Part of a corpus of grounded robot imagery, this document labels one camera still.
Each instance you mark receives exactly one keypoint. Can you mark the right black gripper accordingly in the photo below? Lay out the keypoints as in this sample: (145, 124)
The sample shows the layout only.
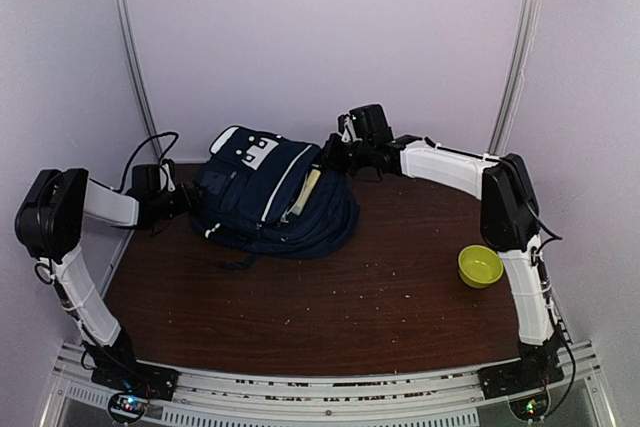
(329, 158)

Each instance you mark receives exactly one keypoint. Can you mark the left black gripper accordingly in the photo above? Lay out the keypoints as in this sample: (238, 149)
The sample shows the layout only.
(187, 203)

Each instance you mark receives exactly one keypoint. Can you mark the yellow highlighter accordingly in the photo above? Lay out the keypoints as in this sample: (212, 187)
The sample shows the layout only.
(305, 192)

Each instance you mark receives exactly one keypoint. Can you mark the navy blue student backpack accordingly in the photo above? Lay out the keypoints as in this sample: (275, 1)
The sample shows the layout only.
(252, 180)

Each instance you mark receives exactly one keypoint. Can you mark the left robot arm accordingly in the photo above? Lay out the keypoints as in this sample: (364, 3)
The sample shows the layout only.
(49, 224)

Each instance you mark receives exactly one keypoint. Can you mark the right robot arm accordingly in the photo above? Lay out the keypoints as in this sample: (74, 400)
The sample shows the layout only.
(509, 220)

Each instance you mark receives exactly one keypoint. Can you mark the lime green plastic bowl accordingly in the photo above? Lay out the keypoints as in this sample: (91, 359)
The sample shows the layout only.
(479, 267)

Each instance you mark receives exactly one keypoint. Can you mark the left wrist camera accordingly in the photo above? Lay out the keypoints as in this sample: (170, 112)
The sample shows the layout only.
(166, 175)

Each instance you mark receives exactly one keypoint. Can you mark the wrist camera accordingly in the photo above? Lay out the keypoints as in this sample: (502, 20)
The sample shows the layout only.
(166, 175)
(346, 129)

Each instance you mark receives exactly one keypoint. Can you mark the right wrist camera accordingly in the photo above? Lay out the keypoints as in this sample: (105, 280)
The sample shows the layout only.
(346, 129)

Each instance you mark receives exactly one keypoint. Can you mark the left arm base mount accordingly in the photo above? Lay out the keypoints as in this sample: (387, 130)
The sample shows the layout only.
(133, 393)

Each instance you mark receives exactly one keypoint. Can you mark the left aluminium frame post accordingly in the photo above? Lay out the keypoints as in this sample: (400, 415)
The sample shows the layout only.
(134, 67)

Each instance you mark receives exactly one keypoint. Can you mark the aluminium frame post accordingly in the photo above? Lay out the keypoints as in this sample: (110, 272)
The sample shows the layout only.
(134, 67)
(515, 78)

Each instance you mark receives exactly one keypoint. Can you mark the right aluminium frame post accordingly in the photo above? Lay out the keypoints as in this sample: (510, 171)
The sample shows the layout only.
(515, 78)

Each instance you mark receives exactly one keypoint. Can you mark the front aluminium rail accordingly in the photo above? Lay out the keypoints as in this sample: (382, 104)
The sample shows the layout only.
(452, 397)

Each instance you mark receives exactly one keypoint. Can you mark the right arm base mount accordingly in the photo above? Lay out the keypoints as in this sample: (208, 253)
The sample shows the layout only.
(525, 388)

